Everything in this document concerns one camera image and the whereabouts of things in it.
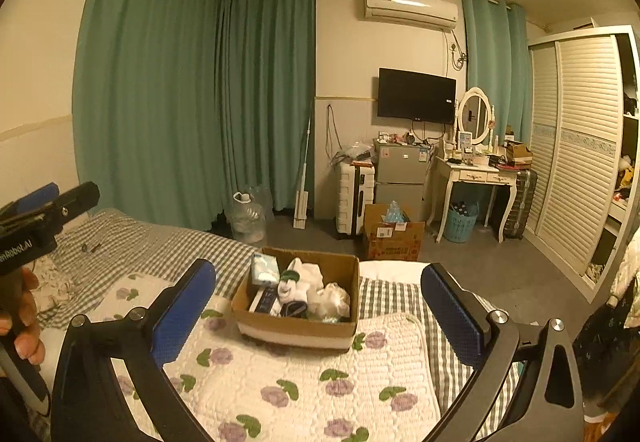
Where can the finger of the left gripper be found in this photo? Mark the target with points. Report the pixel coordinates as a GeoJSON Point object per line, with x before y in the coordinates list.
{"type": "Point", "coordinates": [31, 201]}
{"type": "Point", "coordinates": [68, 206]}

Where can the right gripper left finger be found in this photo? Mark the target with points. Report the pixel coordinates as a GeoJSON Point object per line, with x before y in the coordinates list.
{"type": "Point", "coordinates": [87, 401]}

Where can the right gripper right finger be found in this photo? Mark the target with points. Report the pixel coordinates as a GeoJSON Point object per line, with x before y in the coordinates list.
{"type": "Point", "coordinates": [547, 402]}

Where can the white navy floral tissue pack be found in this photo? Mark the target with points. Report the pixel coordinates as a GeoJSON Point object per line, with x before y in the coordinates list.
{"type": "Point", "coordinates": [266, 301]}

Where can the light blue tissue pack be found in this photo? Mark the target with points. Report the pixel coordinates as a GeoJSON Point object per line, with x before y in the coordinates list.
{"type": "Point", "coordinates": [265, 270]}

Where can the brown cardboard box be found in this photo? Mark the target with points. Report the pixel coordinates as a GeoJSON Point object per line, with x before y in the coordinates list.
{"type": "Point", "coordinates": [342, 269]}

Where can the cream cloth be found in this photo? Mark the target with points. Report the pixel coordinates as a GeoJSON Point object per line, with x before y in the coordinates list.
{"type": "Point", "coordinates": [329, 304]}

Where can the white sock with navy cuff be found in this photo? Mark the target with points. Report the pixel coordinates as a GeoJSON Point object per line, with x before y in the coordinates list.
{"type": "Point", "coordinates": [294, 309]}

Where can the white green banded socks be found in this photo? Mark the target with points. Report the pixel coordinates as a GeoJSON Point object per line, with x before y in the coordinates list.
{"type": "Point", "coordinates": [289, 289]}

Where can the white sock pair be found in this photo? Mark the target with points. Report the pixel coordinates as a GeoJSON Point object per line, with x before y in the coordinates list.
{"type": "Point", "coordinates": [309, 275]}

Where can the person's left hand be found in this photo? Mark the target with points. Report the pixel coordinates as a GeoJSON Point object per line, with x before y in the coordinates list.
{"type": "Point", "coordinates": [27, 341]}

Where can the floral pillow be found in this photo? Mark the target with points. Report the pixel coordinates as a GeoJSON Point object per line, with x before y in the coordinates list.
{"type": "Point", "coordinates": [55, 287]}

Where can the grey checked bed sheet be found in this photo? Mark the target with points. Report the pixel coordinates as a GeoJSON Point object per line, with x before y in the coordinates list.
{"type": "Point", "coordinates": [118, 263]}

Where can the white floral quilted mat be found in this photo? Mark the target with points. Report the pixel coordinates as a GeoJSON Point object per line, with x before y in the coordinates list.
{"type": "Point", "coordinates": [380, 389]}

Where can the teal curtain left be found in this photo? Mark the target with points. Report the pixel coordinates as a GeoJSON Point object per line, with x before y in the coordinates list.
{"type": "Point", "coordinates": [178, 104]}

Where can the teal curtain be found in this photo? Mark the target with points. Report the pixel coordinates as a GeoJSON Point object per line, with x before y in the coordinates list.
{"type": "Point", "coordinates": [178, 104]}
{"type": "Point", "coordinates": [499, 62]}

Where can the dark striped suitcase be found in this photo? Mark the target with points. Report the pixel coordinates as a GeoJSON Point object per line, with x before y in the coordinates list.
{"type": "Point", "coordinates": [526, 183]}

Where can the clear water jug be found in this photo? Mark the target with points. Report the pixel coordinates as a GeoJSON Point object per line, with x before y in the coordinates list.
{"type": "Point", "coordinates": [247, 219]}

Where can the blue laundry basket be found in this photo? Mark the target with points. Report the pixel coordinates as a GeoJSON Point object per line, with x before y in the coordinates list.
{"type": "Point", "coordinates": [460, 221]}

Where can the white louvered wardrobe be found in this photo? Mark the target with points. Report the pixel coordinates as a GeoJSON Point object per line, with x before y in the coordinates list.
{"type": "Point", "coordinates": [585, 123]}

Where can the cardboard box on floor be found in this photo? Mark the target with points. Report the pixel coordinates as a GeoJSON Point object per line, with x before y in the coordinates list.
{"type": "Point", "coordinates": [390, 240]}

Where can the white mop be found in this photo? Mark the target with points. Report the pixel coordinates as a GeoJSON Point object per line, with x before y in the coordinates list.
{"type": "Point", "coordinates": [301, 201]}

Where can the white dressing table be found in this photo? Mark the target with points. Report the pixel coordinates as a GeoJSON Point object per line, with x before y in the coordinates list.
{"type": "Point", "coordinates": [470, 180]}

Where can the silver mini fridge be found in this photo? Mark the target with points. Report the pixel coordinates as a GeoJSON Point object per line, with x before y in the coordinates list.
{"type": "Point", "coordinates": [400, 176]}

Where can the white suitcase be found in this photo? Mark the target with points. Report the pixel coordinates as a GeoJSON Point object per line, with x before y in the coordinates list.
{"type": "Point", "coordinates": [355, 191]}

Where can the white oval vanity mirror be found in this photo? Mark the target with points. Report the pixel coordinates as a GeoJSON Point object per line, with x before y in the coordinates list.
{"type": "Point", "coordinates": [475, 117]}

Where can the teal curtain right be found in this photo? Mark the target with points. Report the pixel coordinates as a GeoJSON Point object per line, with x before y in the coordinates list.
{"type": "Point", "coordinates": [499, 62]}

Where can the white air conditioner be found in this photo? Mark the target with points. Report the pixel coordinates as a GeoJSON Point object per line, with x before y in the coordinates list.
{"type": "Point", "coordinates": [432, 13]}

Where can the black wall television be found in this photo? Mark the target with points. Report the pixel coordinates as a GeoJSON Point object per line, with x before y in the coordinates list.
{"type": "Point", "coordinates": [416, 96]}

